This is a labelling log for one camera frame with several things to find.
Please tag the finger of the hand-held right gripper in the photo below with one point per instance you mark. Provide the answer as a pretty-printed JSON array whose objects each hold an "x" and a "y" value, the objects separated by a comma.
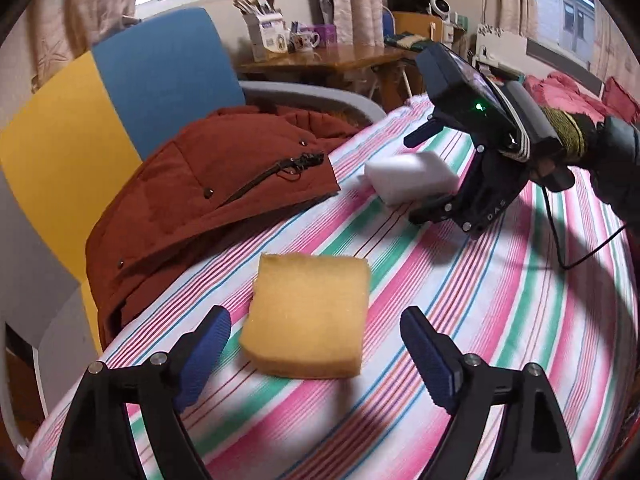
[
  {"x": 421, "y": 135},
  {"x": 434, "y": 210}
]

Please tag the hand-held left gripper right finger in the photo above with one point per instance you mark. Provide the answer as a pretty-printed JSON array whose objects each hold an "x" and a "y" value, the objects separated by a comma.
[{"x": 425, "y": 357}]

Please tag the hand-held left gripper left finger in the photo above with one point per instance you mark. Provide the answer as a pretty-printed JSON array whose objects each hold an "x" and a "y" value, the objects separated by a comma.
[{"x": 207, "y": 355}]

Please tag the white sponge block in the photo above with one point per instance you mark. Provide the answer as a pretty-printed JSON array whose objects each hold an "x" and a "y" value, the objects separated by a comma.
[{"x": 410, "y": 177}]

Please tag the yellow sponge block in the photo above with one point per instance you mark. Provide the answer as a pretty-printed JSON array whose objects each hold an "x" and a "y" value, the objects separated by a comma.
[{"x": 307, "y": 315}]

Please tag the striped bed sheet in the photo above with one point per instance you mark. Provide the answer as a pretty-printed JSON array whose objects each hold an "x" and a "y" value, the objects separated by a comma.
[{"x": 500, "y": 320}]

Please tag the green cloth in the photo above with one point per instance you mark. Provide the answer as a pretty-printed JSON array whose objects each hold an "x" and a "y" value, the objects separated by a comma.
[{"x": 405, "y": 41}]

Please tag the red quilt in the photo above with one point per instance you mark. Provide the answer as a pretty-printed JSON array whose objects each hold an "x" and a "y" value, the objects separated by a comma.
[{"x": 565, "y": 92}]

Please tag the wooden cabinet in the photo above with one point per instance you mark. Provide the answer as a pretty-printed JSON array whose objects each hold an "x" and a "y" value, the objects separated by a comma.
[{"x": 420, "y": 22}]

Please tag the white box flower stickers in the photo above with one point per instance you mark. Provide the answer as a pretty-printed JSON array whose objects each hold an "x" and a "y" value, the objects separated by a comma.
[{"x": 500, "y": 52}]

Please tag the blue chair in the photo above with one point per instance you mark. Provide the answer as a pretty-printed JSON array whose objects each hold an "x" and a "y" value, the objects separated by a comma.
[{"x": 388, "y": 20}]

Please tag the wooden desk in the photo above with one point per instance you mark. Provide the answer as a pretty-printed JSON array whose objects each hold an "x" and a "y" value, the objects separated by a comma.
[{"x": 325, "y": 60}]

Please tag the small white fan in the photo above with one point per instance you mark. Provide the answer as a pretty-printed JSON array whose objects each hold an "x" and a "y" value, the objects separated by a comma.
[{"x": 439, "y": 6}]

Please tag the purple box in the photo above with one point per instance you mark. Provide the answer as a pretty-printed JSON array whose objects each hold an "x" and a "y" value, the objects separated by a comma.
[{"x": 325, "y": 35}]

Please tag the beige patterned curtain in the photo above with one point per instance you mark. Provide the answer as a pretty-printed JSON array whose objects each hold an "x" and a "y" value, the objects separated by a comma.
[{"x": 357, "y": 0}]

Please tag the white printed mug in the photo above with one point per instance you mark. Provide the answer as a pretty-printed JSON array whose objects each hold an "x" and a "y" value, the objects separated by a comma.
[{"x": 302, "y": 41}]

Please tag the red-brown padded jacket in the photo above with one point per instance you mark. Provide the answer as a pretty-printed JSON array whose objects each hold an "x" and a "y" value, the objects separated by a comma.
[{"x": 200, "y": 195}]

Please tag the large side window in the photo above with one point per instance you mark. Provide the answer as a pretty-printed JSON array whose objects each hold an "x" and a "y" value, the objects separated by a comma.
[{"x": 562, "y": 10}]

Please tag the white carton box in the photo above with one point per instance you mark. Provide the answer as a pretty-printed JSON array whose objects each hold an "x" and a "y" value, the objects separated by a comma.
[{"x": 262, "y": 32}]

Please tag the grey yellow blue headboard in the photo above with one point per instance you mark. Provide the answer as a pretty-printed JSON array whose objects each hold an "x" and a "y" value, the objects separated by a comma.
[{"x": 150, "y": 85}]

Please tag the beige starfish curtain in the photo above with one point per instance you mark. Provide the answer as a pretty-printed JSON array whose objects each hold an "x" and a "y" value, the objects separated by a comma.
[{"x": 85, "y": 15}]

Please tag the grey bed rail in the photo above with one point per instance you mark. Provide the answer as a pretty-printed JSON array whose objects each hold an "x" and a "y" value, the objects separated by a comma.
[{"x": 320, "y": 97}]

